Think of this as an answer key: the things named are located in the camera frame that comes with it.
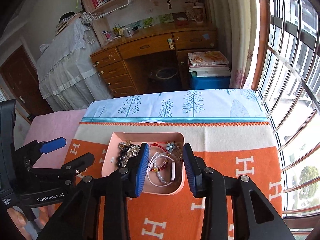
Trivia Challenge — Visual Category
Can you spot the pink jewelry tray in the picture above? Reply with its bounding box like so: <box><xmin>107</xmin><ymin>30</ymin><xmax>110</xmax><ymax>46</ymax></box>
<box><xmin>101</xmin><ymin>132</ymin><xmax>185</xmax><ymax>196</ymax></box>

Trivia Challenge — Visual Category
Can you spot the person's left hand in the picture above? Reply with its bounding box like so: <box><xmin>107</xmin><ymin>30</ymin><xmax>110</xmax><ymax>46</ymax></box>
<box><xmin>7</xmin><ymin>207</ymin><xmax>32</xmax><ymax>240</ymax></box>

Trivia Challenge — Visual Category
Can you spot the pink bed cover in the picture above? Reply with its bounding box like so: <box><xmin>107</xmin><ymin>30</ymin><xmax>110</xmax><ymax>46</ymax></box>
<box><xmin>24</xmin><ymin>109</ymin><xmax>87</xmax><ymax>168</ymax></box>

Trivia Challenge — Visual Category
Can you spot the white bead bracelet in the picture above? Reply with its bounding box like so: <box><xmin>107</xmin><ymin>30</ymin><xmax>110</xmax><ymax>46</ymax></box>
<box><xmin>145</xmin><ymin>151</ymin><xmax>177</xmax><ymax>188</ymax></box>

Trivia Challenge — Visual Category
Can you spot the metal window grille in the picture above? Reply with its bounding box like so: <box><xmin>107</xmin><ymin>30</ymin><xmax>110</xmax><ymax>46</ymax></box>
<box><xmin>253</xmin><ymin>0</ymin><xmax>319</xmax><ymax>239</ymax></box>

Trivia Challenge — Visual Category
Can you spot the white lace cover cloth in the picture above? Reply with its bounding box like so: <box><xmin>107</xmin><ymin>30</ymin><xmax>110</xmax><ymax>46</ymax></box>
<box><xmin>36</xmin><ymin>18</ymin><xmax>113</xmax><ymax>112</ymax></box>

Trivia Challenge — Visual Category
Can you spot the brown wooden door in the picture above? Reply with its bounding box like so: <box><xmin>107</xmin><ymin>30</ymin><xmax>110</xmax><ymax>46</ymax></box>
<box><xmin>1</xmin><ymin>46</ymin><xmax>53</xmax><ymax>117</ymax></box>

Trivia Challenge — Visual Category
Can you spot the stack of books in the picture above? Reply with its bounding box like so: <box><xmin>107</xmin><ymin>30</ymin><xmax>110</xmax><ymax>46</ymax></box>
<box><xmin>188</xmin><ymin>51</ymin><xmax>231</xmax><ymax>77</ymax></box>

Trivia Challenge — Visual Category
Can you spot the blue tree print sheet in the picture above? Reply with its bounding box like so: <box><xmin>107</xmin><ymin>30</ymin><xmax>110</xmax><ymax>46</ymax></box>
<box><xmin>82</xmin><ymin>89</ymin><xmax>267</xmax><ymax>124</ymax></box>

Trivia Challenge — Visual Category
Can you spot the orange H pattern blanket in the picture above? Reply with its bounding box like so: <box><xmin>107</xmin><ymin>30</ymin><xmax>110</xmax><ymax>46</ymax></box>
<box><xmin>37</xmin><ymin>121</ymin><xmax>283</xmax><ymax>240</ymax></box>

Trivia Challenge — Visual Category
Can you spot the blue storage box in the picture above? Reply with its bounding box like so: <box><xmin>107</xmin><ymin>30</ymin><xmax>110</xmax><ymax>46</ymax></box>
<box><xmin>190</xmin><ymin>73</ymin><xmax>230</xmax><ymax>90</ymax></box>

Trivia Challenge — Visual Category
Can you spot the white mug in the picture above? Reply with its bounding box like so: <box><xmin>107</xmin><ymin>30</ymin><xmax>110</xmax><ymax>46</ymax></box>
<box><xmin>122</xmin><ymin>27</ymin><xmax>134</xmax><ymax>38</ymax></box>

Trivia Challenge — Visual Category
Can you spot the silver rhinestone brooch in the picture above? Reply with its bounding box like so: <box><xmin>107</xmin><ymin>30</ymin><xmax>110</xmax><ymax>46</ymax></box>
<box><xmin>118</xmin><ymin>140</ymin><xmax>140</xmax><ymax>161</ymax></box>

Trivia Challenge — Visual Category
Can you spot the blue flower brooch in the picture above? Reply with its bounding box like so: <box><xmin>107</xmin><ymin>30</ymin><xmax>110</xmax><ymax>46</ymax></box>
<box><xmin>166</xmin><ymin>142</ymin><xmax>176</xmax><ymax>152</ymax></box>

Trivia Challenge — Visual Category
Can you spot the red string bracelet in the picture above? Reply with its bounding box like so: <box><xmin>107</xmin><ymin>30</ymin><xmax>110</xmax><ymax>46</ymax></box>
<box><xmin>149</xmin><ymin>141</ymin><xmax>168</xmax><ymax>151</ymax></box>

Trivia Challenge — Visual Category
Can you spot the black bead bracelet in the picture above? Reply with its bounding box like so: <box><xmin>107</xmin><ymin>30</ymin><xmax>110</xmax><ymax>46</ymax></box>
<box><xmin>115</xmin><ymin>146</ymin><xmax>132</xmax><ymax>169</ymax></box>

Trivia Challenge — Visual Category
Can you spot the beige curtain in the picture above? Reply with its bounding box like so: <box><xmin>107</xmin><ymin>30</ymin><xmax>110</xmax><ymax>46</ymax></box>
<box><xmin>207</xmin><ymin>0</ymin><xmax>260</xmax><ymax>89</ymax></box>

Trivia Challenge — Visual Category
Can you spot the wooden desk with drawers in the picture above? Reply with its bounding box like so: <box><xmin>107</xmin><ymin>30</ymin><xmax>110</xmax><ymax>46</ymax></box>
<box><xmin>91</xmin><ymin>23</ymin><xmax>217</xmax><ymax>98</ymax></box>

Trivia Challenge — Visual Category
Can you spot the dark waste bin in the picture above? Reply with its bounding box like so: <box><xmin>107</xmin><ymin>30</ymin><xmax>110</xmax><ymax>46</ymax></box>
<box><xmin>148</xmin><ymin>67</ymin><xmax>182</xmax><ymax>92</ymax></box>

